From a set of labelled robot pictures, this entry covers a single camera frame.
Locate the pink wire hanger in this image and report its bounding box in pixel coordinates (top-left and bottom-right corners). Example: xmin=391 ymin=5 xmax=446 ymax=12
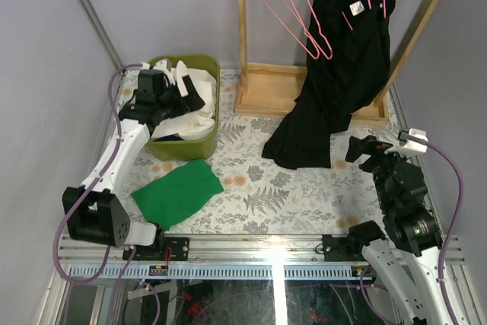
xmin=247 ymin=0 xmax=320 ymax=61

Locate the white shirt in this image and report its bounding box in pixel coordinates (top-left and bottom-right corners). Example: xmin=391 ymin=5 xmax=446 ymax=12
xmin=152 ymin=59 xmax=217 ymax=141

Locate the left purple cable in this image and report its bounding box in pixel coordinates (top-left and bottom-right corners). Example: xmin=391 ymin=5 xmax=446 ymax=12
xmin=52 ymin=62 xmax=142 ymax=286

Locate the olive green plastic basket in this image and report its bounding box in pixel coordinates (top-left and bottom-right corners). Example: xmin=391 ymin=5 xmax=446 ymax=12
xmin=147 ymin=54 xmax=220 ymax=161

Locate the wooden clothes rack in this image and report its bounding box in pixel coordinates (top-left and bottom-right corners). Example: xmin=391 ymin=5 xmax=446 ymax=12
xmin=234 ymin=0 xmax=440 ymax=129

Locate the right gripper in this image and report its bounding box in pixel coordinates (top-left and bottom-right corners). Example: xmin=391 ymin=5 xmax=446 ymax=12
xmin=345 ymin=134 xmax=411 ymax=209

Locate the blue plaid shirt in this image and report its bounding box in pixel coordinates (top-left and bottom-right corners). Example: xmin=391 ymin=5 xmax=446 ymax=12
xmin=155 ymin=134 xmax=183 ymax=142

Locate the pink hanger of white shirt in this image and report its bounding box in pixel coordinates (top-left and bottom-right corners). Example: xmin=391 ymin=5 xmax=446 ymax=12
xmin=277 ymin=0 xmax=333 ymax=60

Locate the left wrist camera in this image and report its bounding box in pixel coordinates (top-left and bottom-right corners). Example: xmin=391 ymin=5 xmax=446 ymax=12
xmin=137 ymin=58 xmax=190 ymax=97

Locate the floral table mat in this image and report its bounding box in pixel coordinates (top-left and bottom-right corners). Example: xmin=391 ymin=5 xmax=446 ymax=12
xmin=83 ymin=69 xmax=431 ymax=235

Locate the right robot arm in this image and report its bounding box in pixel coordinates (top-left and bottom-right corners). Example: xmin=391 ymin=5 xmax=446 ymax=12
xmin=322 ymin=129 xmax=468 ymax=324

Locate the aluminium rail frame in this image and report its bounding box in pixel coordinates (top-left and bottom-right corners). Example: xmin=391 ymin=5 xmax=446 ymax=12
xmin=34 ymin=234 xmax=486 ymax=324

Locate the green cloth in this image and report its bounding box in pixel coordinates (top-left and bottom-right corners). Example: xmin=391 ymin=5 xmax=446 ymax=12
xmin=132 ymin=159 xmax=224 ymax=230

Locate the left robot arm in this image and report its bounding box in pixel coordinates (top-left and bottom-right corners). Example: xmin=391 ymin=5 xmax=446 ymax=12
xmin=62 ymin=62 xmax=205 ymax=260

